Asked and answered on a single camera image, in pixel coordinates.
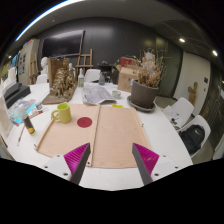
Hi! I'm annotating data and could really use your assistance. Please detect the grey plant saucer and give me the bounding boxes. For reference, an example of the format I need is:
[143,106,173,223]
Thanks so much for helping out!
[126,95,157,113]

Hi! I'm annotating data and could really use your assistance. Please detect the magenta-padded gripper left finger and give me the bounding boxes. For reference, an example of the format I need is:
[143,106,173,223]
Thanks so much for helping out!
[42,142,92,185]

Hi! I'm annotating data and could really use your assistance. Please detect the black backpack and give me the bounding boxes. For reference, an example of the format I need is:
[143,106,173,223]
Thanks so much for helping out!
[178,124,206,155]

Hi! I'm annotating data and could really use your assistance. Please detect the paint brush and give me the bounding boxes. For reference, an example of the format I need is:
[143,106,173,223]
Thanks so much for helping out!
[29,109,49,120]

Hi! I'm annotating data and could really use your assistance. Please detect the red box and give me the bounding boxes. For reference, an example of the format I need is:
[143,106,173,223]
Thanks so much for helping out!
[119,56,138,68]

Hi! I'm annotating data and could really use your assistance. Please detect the black case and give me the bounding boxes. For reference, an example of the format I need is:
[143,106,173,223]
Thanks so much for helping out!
[5,85,32,109]
[3,82,23,99]

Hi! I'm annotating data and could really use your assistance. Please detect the ceiling spot lights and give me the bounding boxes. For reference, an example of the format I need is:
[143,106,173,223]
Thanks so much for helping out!
[178,37,219,57]

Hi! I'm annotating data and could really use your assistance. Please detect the small glass jar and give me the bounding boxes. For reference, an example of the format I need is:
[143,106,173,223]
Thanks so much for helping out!
[111,89,123,100]

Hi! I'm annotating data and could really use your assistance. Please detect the flat round red coaster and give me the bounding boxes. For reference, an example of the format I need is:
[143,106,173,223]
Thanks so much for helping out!
[76,116,93,129]

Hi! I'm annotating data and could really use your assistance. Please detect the white plaster bust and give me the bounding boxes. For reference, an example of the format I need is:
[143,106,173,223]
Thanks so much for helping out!
[39,56,50,76]

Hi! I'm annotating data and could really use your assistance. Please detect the colourful book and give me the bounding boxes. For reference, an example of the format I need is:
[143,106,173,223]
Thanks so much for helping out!
[8,98,37,126]

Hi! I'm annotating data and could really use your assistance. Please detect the wooden figure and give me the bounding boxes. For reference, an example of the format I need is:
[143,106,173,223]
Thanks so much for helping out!
[187,81,199,106]

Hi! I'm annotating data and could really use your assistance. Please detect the light wooden board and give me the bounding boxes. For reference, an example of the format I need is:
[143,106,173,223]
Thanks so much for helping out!
[35,103,102,168]
[91,104,153,169]

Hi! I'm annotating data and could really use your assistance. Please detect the black wall screen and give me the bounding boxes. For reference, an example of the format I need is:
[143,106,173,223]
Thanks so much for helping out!
[41,29,85,59]

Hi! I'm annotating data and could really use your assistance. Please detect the brown cardboard box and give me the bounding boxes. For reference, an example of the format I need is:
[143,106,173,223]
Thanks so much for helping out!
[116,64,141,94]

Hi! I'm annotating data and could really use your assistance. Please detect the small wooden easel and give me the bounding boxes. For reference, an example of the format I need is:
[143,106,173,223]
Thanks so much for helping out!
[75,48,94,78]

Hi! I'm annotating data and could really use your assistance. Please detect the brown sculpture on wooden base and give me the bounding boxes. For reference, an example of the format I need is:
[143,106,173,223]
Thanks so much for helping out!
[41,57,78,106]

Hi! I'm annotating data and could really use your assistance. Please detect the white wrapped figure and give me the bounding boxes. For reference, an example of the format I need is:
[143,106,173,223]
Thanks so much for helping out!
[144,51,156,64]

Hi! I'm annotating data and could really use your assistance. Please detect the dried plant in grey pot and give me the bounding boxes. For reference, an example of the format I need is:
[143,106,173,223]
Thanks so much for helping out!
[130,49,168,109]

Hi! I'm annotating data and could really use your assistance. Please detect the yellow-green mug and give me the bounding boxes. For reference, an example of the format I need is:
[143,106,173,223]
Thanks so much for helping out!
[50,102,73,125]

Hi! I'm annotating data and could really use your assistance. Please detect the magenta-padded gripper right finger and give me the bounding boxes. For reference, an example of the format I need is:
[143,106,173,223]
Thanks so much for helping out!
[132,143,183,186]

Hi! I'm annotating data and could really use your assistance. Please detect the green spray bottle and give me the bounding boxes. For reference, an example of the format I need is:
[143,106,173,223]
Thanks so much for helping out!
[77,68,85,88]

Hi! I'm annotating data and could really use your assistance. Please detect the tall wooden easel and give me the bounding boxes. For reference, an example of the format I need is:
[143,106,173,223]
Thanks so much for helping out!
[29,52,40,84]

